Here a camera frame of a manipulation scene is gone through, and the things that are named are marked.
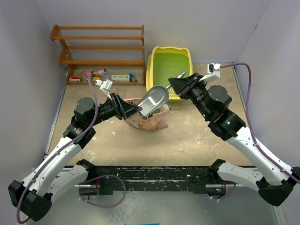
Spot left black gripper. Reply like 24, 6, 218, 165
88, 93, 142, 127

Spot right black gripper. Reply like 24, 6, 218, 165
169, 72, 212, 120

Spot silver metal scoop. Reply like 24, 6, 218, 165
138, 83, 172, 117

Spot pink cat litter bag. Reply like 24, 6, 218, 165
125, 104, 171, 131

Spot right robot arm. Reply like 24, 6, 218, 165
168, 73, 300, 206

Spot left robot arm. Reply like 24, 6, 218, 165
8, 93, 142, 221

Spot yellow green litter box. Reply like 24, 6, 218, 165
146, 46, 194, 90

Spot pale green long box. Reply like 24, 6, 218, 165
111, 75, 130, 82

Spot red white small box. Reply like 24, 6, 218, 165
68, 76, 81, 82

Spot blue grey bottle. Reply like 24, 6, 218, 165
129, 74, 137, 83

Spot clear plastic cup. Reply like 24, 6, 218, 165
101, 72, 111, 81

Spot pink small package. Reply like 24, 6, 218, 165
86, 71, 92, 77

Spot brown wooden shelf rack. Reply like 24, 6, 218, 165
50, 25, 146, 85

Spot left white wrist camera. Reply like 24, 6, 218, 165
95, 79, 113, 99

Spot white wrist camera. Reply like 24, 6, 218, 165
200, 63, 221, 83
95, 79, 113, 99

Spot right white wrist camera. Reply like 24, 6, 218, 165
200, 63, 221, 83

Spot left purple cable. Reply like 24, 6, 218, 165
15, 78, 127, 224

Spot purple cable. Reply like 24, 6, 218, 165
15, 78, 127, 224
210, 62, 300, 202

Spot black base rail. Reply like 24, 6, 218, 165
65, 165, 237, 195

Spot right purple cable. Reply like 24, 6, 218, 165
210, 62, 300, 202

